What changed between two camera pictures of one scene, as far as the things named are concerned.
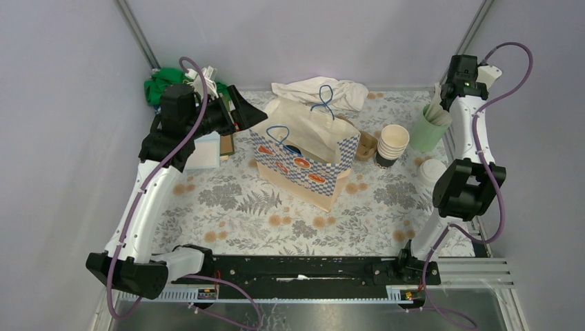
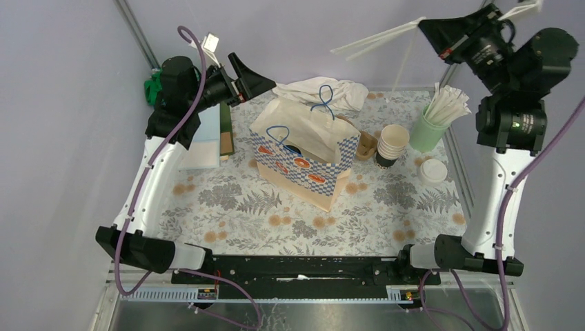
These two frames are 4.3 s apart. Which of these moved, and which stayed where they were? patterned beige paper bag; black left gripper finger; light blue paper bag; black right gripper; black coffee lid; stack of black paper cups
Moved: black left gripper finger; black right gripper
Stayed: patterned beige paper bag; stack of black paper cups; black coffee lid; light blue paper bag
